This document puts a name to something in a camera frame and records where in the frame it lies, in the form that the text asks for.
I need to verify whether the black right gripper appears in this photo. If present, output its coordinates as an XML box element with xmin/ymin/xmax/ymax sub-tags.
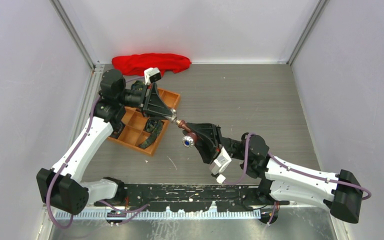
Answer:
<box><xmin>183</xmin><ymin>122</ymin><xmax>248</xmax><ymax>165</ymax></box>

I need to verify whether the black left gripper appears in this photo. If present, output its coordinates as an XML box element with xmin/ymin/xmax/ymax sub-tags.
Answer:
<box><xmin>117</xmin><ymin>83</ymin><xmax>173</xmax><ymax>121</ymax></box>

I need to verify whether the brown water faucet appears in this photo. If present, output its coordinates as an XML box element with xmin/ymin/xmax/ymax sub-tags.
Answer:
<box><xmin>175</xmin><ymin>119</ymin><xmax>198</xmax><ymax>148</ymax></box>

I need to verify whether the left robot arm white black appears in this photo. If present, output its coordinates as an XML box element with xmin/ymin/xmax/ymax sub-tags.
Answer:
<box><xmin>36</xmin><ymin>67</ymin><xmax>175</xmax><ymax>216</ymax></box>

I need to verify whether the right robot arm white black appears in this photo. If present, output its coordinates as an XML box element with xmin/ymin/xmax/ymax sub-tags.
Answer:
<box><xmin>182</xmin><ymin>123</ymin><xmax>371</xmax><ymax>224</ymax></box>

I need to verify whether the unrolled green camouflage tie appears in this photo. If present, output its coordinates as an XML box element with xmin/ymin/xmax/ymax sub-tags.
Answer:
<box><xmin>138</xmin><ymin>119</ymin><xmax>164</xmax><ymax>149</ymax></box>

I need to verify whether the rolled dark tie top left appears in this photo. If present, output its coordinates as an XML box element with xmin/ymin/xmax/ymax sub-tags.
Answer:
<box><xmin>130</xmin><ymin>80</ymin><xmax>148</xmax><ymax>92</ymax></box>

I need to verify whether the orange compartment tray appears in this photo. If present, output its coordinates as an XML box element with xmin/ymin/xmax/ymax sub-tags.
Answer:
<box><xmin>107</xmin><ymin>107</ymin><xmax>169</xmax><ymax>157</ymax></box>

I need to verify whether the red cloth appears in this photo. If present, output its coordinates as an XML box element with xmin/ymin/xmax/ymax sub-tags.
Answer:
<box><xmin>111</xmin><ymin>53</ymin><xmax>192</xmax><ymax>77</ymax></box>

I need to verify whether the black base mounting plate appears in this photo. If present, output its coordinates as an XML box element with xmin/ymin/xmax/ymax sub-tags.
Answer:
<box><xmin>105</xmin><ymin>183</ymin><xmax>274</xmax><ymax>213</ymax></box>

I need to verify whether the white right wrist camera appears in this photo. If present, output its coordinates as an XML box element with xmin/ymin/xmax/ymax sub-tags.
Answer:
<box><xmin>209</xmin><ymin>147</ymin><xmax>232</xmax><ymax>184</ymax></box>

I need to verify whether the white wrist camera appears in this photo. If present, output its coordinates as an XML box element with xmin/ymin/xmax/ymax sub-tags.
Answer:
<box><xmin>143</xmin><ymin>67</ymin><xmax>162</xmax><ymax>85</ymax></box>
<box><xmin>209</xmin><ymin>147</ymin><xmax>232</xmax><ymax>184</ymax></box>

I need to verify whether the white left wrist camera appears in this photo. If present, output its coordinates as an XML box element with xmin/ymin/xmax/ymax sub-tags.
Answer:
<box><xmin>143</xmin><ymin>67</ymin><xmax>162</xmax><ymax>85</ymax></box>

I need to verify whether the aluminium slotted rail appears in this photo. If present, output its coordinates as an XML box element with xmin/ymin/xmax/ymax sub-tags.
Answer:
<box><xmin>73</xmin><ymin>208</ymin><xmax>261</xmax><ymax>220</ymax></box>

